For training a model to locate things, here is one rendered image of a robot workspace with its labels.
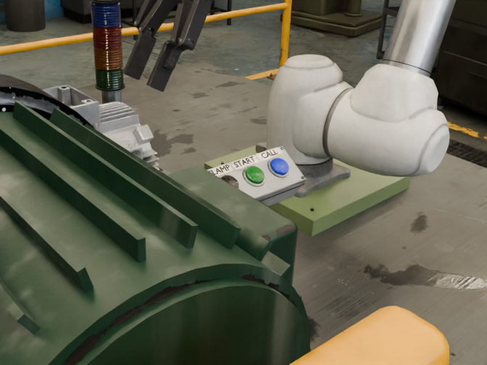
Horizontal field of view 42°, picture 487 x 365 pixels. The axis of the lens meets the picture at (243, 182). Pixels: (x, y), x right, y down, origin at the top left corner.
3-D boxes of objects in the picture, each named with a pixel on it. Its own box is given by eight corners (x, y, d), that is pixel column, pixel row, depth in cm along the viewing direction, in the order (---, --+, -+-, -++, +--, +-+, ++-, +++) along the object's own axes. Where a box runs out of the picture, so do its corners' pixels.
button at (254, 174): (248, 190, 92) (254, 184, 91) (238, 174, 93) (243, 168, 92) (264, 185, 94) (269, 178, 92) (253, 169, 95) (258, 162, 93)
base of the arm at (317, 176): (283, 145, 160) (285, 124, 157) (353, 175, 146) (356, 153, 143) (230, 164, 148) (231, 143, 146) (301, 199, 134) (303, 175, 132)
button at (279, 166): (274, 182, 95) (279, 174, 94) (263, 166, 96) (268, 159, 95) (288, 176, 97) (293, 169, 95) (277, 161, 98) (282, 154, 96)
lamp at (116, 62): (103, 72, 130) (102, 51, 128) (89, 64, 134) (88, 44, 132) (128, 67, 134) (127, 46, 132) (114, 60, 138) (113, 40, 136)
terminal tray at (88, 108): (30, 165, 91) (24, 119, 88) (-1, 141, 98) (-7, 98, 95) (103, 145, 98) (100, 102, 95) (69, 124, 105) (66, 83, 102)
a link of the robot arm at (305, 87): (291, 131, 153) (298, 42, 143) (356, 153, 143) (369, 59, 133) (250, 150, 142) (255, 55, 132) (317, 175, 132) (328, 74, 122)
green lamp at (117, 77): (104, 93, 132) (103, 72, 130) (90, 85, 136) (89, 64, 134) (129, 87, 136) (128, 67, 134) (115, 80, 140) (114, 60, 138)
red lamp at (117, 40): (102, 51, 128) (101, 29, 126) (88, 44, 132) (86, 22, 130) (127, 46, 132) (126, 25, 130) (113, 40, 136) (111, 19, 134)
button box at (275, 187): (209, 230, 90) (222, 211, 86) (184, 191, 92) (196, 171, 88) (293, 197, 100) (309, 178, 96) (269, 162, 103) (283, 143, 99)
